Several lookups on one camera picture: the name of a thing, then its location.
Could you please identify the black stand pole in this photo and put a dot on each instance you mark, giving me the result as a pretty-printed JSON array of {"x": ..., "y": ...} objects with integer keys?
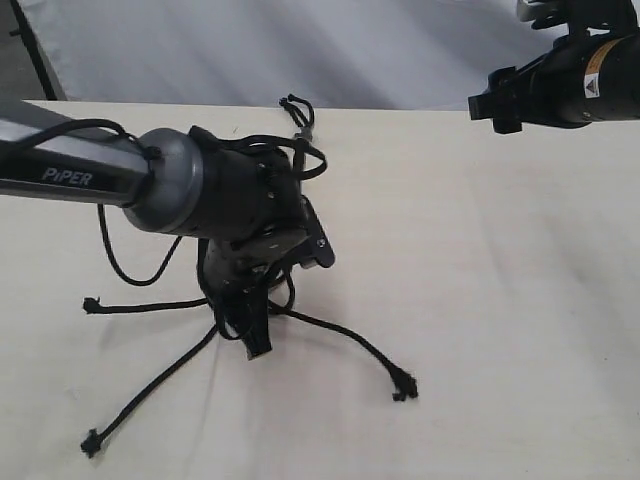
[{"x": 25, "y": 33}]

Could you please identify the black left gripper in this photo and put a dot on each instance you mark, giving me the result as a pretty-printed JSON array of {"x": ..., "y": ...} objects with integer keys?
[{"x": 236, "y": 280}]

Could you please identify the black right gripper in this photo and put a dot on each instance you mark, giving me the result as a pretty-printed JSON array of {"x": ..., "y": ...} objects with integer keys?
[{"x": 507, "y": 101}]

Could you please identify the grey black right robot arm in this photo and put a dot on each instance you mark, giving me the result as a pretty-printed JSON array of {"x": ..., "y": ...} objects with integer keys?
[{"x": 577, "y": 83}]

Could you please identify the white wrinkled backdrop cloth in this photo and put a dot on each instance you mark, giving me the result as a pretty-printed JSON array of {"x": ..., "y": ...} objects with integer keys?
[{"x": 430, "y": 55}]

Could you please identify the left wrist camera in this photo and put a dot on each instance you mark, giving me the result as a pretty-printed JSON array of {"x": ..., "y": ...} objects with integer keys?
[{"x": 316, "y": 250}]

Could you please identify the grey cable tie wrap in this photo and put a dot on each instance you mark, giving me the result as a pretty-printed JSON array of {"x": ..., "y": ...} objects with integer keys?
[{"x": 304, "y": 134}]

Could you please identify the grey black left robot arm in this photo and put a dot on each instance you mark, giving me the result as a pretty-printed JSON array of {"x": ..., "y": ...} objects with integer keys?
[{"x": 239, "y": 199}]

